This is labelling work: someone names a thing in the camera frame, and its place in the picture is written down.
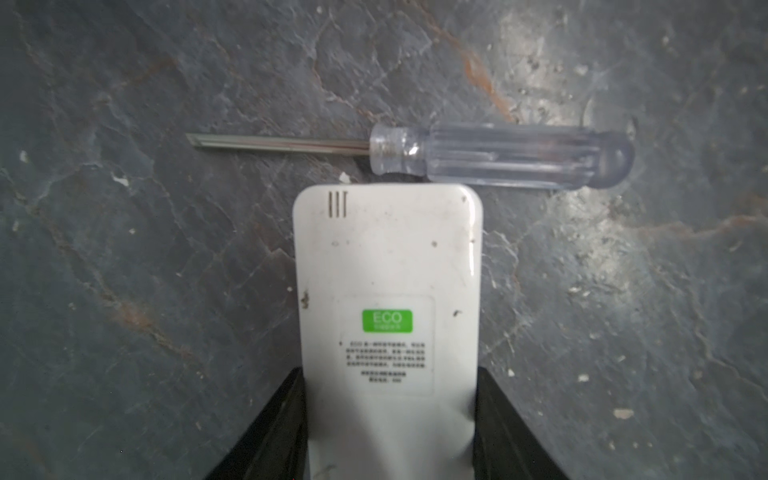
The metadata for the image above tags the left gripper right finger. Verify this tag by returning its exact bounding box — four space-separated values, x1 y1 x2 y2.
473 367 568 480

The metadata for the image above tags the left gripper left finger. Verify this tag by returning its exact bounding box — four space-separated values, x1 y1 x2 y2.
206 367 308 480

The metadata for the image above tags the white remote with green buttons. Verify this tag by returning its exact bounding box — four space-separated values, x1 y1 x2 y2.
293 183 483 479

